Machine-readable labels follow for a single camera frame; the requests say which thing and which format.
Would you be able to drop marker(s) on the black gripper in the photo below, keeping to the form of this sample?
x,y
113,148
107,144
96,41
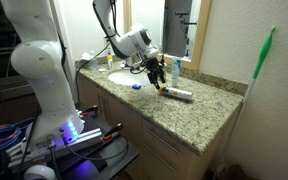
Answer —
x,y
154,67

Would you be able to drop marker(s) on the silver bottle with orange cap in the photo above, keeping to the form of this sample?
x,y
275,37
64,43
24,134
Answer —
x,y
179,93

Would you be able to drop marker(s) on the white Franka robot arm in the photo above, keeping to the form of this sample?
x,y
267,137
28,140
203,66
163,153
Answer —
x,y
47,76

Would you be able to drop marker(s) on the green soap pump bottle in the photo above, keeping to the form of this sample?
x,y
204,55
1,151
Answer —
x,y
162,60

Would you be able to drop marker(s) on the white tube with blue print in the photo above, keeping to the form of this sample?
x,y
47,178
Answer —
x,y
175,71

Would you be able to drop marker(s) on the small blue case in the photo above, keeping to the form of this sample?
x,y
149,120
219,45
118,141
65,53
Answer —
x,y
136,86

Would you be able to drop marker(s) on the metal cup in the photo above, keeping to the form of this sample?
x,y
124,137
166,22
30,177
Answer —
x,y
129,62

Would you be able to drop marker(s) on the white oval sink basin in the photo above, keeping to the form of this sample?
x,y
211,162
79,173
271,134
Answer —
x,y
124,78

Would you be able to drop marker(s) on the wooden vanity cabinet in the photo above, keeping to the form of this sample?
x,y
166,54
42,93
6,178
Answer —
x,y
124,123

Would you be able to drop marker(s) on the wooden framed mirror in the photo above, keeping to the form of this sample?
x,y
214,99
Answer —
x,y
202,33

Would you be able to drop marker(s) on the black clamp with orange tips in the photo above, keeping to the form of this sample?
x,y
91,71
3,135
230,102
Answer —
x,y
90,110
113,130

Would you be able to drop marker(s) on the black robot cart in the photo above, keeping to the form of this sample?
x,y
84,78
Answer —
x,y
117,155

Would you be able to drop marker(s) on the white round device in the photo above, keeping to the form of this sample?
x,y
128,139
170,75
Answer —
x,y
39,172

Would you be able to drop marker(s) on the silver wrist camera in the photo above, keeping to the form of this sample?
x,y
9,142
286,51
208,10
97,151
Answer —
x,y
151,52

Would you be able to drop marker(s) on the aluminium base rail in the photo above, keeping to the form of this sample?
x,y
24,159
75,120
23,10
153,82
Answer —
x,y
80,140

